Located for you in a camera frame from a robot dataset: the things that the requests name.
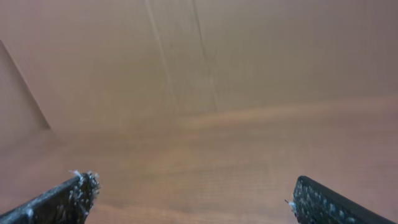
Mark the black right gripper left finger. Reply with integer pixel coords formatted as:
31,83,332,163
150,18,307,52
1,170,100,224

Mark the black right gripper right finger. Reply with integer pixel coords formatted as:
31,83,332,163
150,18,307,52
288,175,395,224

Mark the cardboard back panel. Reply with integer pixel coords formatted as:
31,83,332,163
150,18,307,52
1,1,397,136

